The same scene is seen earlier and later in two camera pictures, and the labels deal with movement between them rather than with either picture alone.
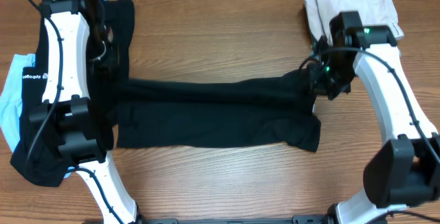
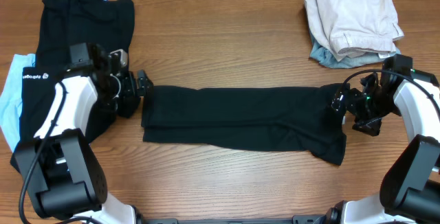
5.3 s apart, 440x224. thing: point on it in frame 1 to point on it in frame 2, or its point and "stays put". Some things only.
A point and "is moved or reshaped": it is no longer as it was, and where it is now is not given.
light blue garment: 12,91 stays put
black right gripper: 315,73 to 373,126
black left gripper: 112,49 to 139,84
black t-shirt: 271,112 is moved or reshaped
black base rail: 300,219 stays put
